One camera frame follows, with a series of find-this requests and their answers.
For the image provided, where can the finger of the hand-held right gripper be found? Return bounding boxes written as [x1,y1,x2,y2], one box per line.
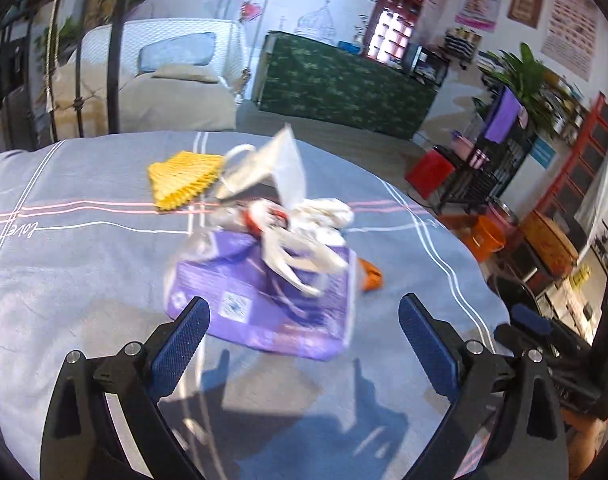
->
[493,323,560,362]
[510,303,557,337]

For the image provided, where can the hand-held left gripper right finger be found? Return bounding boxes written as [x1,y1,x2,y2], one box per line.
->
[398,293,570,480]

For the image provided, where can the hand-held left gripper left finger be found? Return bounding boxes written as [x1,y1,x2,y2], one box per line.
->
[40,296,211,480]

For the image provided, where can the purple packet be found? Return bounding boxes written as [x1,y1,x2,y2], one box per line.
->
[164,231,359,362]

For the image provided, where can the white plastic bag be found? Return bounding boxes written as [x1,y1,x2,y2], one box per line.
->
[208,124,357,298]

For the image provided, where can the person's right forearm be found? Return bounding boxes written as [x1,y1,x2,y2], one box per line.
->
[565,409,608,479]

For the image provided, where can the stool with patterned cushion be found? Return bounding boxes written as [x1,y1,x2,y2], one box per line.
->
[504,209,582,281]

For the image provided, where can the orange snack wrapper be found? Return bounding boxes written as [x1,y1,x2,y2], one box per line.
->
[358,258,385,292]

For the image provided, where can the orange bucket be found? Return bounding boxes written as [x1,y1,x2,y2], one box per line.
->
[465,215,508,262]

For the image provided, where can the pink basin with metal bowl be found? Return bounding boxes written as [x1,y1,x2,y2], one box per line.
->
[485,199,520,229]

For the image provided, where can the black metal rack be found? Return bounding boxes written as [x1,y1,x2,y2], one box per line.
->
[435,81,539,217]

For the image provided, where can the red and white wrapper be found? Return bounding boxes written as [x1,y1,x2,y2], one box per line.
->
[243,199,291,237]

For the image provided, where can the crumpled white tissue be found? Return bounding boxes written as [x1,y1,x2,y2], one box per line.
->
[301,196,355,233]

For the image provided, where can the red wooden ladder shelf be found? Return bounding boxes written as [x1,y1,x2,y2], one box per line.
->
[548,91,608,223]

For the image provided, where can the foam fruit net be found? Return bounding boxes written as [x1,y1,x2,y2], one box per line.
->
[148,149,225,212]

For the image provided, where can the red plastic stool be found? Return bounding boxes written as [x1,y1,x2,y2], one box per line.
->
[405,149,458,201]

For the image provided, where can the purple towel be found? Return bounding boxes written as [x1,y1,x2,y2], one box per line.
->
[483,86,525,144]

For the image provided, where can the potted green plant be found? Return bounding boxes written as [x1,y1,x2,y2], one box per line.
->
[483,42,567,133]

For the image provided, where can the beige sofa with pillow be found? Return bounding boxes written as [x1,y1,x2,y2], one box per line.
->
[52,17,248,134]

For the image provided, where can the black display box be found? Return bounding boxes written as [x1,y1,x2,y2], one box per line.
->
[403,44,451,87]

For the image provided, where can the green cloth-covered counter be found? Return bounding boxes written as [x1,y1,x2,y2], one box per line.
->
[258,29,443,142]

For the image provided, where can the grey pillow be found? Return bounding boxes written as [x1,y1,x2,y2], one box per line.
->
[138,32,218,69]

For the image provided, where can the red telephone booth cabinet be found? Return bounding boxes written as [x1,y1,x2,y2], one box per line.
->
[363,0,429,64]

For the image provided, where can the wall shelf with bottles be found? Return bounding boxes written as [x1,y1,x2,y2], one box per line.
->
[443,26,478,62]

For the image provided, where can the white chart wall poster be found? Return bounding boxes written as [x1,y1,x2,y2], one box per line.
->
[540,0,601,82]

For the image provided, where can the black metal bed frame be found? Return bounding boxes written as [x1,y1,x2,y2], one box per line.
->
[0,0,140,153]

